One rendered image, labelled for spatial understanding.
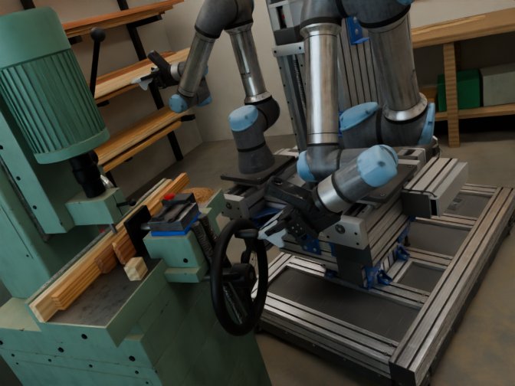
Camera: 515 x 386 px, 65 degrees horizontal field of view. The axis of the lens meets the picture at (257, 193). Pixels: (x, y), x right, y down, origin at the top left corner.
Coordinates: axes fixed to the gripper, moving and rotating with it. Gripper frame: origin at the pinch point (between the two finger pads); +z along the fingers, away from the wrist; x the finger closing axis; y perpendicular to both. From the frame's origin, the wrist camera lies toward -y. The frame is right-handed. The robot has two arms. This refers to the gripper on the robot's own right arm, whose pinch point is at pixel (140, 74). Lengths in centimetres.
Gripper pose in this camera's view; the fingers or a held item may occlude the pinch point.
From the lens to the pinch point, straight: 199.8
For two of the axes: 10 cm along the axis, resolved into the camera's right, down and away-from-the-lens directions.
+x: 4.1, -6.1, 6.8
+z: -8.6, 0.0, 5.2
